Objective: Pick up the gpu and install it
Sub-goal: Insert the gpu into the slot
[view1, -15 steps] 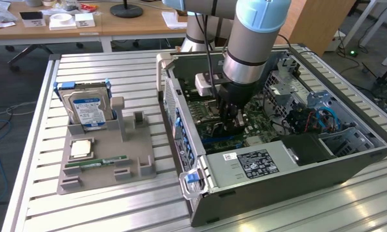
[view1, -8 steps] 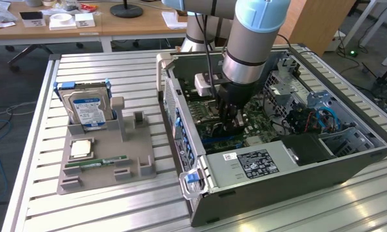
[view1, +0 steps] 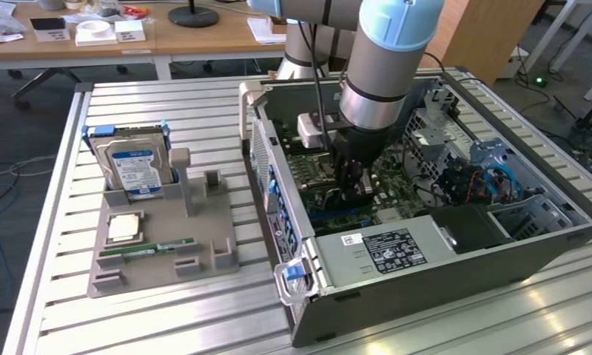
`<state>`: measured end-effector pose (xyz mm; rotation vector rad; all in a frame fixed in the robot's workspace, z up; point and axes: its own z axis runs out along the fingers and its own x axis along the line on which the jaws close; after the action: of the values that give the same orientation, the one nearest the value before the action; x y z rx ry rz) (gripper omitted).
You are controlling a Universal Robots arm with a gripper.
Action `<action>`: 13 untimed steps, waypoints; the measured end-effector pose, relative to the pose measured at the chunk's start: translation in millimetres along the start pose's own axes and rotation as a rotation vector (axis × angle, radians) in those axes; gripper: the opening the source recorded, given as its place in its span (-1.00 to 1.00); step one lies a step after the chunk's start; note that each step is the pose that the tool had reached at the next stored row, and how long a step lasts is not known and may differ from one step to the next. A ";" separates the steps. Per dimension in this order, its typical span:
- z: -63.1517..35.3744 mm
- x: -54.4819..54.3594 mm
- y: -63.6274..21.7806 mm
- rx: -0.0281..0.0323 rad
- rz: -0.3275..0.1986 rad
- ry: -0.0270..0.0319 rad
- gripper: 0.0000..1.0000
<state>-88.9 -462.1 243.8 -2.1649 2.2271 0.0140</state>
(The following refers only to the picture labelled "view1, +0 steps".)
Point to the silver CPU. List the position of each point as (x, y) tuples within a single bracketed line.
[(125, 226)]

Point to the dark grey pouch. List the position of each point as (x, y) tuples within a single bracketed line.
[(106, 9)]

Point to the blue expansion slot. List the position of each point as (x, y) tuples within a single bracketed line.
[(326, 215)]

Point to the white tape roll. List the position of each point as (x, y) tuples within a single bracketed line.
[(93, 33)]

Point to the white box black top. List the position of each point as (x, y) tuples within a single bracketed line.
[(51, 35)]

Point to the wooden cabinet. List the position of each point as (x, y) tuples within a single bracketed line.
[(484, 37)]

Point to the grey parts rack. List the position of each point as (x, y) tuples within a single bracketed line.
[(178, 229)]

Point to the flat white box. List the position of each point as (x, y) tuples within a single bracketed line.
[(106, 41)]

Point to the hard disk with blue carrier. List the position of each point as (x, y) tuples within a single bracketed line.
[(134, 166)]

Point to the white desk frame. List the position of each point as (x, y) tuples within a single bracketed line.
[(548, 36)]

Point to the silver chipset heat sink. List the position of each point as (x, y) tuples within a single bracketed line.
[(390, 215)]

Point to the green lit device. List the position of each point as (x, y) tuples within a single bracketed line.
[(541, 80)]

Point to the wooden desk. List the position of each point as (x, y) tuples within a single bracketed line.
[(30, 51), (202, 37)]

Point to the grey open PC case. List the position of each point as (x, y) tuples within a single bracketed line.
[(425, 296)]

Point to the clear plastic bag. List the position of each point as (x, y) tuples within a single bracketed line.
[(2, 18)]

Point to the plain white box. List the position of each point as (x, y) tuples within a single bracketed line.
[(129, 27)]

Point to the grey power supply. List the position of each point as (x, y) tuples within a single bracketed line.
[(346, 259)]

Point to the red small item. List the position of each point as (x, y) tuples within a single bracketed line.
[(134, 12)]

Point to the green motherboard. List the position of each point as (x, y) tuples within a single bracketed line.
[(393, 185)]

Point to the cream cup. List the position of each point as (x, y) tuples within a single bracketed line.
[(74, 3)]

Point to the white paper stack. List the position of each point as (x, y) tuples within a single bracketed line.
[(265, 33)]

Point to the grey cup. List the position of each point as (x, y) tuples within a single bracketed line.
[(51, 4)]

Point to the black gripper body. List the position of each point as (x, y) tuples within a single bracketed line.
[(361, 144)]

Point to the white paper card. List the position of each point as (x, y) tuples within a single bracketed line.
[(5, 38)]

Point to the green RAM stick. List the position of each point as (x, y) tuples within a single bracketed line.
[(149, 248)]

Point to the black round lamp base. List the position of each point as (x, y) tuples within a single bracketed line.
[(194, 16)]

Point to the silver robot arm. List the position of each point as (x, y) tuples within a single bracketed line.
[(385, 66)]

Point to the CPU socket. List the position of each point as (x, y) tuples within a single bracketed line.
[(325, 166)]

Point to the black green graphics card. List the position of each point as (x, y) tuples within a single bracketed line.
[(344, 201)]

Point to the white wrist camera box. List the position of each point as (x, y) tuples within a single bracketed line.
[(312, 129)]

